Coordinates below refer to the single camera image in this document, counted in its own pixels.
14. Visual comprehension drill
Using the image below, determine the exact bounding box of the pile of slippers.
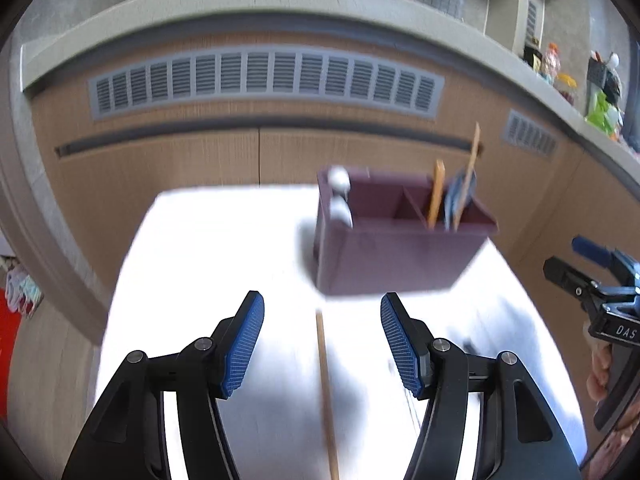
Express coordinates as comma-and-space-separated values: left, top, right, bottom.
0, 255, 44, 319

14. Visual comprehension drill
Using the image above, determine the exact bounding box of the white plastic spoon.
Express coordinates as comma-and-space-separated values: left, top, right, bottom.
329, 195, 355, 229

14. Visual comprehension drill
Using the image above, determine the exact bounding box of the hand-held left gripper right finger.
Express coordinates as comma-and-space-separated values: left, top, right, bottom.
380, 292, 583, 480

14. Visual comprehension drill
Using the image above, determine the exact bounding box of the dark seasoning packet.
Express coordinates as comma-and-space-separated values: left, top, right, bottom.
522, 42, 544, 70

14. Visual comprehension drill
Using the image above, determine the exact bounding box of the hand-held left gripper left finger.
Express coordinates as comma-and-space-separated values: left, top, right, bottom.
62, 290, 266, 480

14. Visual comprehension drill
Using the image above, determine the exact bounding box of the long grey vent grille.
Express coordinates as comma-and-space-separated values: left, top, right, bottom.
88, 49, 446, 121

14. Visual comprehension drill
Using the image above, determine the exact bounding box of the yellow-lidded jar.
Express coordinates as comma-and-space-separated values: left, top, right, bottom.
555, 73, 579, 106

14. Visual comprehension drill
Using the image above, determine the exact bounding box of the wooden chopstick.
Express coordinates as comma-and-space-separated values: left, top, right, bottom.
314, 310, 341, 480
452, 122, 482, 232

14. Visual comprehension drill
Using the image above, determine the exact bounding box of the wooden spoon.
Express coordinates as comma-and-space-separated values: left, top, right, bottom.
427, 159, 446, 229

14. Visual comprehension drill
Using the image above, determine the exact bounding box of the short grey vent grille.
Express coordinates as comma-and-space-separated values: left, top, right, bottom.
504, 109, 559, 158

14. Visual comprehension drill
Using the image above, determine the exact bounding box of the grey silicone spoon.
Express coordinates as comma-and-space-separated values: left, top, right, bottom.
444, 170, 477, 231

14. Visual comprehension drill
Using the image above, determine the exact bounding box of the clear plastic bottle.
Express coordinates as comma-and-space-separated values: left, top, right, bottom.
542, 42, 564, 84

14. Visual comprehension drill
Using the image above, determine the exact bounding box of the green plastic bag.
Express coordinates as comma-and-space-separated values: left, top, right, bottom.
585, 94, 624, 137

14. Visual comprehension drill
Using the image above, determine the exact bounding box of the white textured towel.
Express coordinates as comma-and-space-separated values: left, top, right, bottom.
96, 184, 587, 480

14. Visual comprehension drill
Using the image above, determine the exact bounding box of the person's right hand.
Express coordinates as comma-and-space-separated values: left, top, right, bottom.
582, 322, 614, 404

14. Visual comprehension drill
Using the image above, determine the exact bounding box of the maroon plastic utensil holder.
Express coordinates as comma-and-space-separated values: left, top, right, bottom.
313, 164, 500, 297

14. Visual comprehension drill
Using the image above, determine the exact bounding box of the red floor mat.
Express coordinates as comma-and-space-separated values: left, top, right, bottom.
0, 285, 24, 422

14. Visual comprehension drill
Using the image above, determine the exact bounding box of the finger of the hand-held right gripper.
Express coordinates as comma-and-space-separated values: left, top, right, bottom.
571, 236, 626, 266
544, 256, 601, 301

